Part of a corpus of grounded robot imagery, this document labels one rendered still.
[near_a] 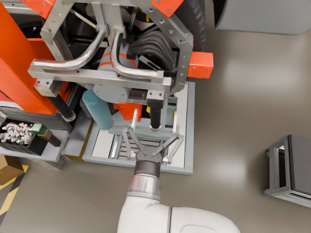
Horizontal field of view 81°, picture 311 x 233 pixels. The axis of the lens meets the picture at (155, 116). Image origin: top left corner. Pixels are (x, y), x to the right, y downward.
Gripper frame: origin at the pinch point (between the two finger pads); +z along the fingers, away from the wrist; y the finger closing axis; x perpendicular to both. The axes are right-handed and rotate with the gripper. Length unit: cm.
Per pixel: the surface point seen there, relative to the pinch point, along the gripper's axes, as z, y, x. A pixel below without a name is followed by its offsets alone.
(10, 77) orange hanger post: 11, -60, -2
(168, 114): 42, 5, -69
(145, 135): 23, -10, -69
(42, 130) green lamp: -3, -50, -19
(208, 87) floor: 87, 40, -83
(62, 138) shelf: 2, -51, -38
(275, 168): 9, 78, -67
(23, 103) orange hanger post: 11, -68, -21
